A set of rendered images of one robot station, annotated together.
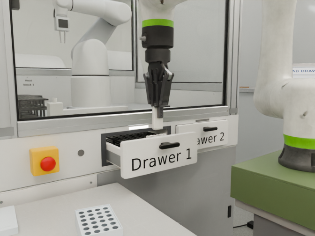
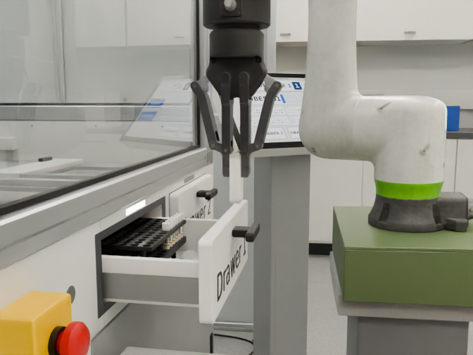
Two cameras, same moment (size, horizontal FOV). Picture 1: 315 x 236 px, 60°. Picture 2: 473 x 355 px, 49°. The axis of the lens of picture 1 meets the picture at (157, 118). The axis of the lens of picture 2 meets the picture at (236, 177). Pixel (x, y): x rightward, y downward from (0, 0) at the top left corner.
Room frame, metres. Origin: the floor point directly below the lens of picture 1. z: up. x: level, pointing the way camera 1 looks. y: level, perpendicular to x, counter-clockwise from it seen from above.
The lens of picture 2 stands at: (0.30, 0.52, 1.10)
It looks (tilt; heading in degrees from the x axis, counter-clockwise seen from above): 8 degrees down; 315
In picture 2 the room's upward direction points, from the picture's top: straight up
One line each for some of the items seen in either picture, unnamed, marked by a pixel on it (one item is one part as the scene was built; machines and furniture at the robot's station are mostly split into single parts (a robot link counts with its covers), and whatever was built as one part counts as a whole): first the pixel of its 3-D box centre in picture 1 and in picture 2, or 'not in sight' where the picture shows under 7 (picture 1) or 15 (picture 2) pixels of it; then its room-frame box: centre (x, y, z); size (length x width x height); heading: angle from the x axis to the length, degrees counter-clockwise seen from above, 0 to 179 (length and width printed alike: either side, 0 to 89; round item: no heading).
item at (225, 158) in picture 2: not in sight; (221, 158); (0.83, 0.01, 1.02); 0.03 x 0.01 x 0.05; 35
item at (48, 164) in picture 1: (47, 163); (69, 343); (0.73, 0.30, 0.88); 0.04 x 0.03 x 0.04; 125
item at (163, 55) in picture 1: (157, 65); (236, 64); (0.82, 0.00, 1.15); 0.08 x 0.07 x 0.09; 35
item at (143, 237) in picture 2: (131, 143); (103, 248); (1.01, 0.10, 0.87); 0.22 x 0.18 x 0.06; 35
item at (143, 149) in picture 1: (162, 153); (227, 251); (0.85, -0.02, 0.87); 0.29 x 0.02 x 0.11; 125
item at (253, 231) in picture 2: (167, 144); (245, 232); (0.83, -0.03, 0.91); 0.07 x 0.04 x 0.01; 125
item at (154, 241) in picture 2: not in sight; (165, 233); (0.93, 0.04, 0.90); 0.18 x 0.02 x 0.01; 125
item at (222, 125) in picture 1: (203, 135); (193, 208); (1.14, -0.20, 0.87); 0.29 x 0.02 x 0.11; 125
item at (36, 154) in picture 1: (44, 160); (36, 340); (0.76, 0.32, 0.88); 0.07 x 0.05 x 0.07; 125
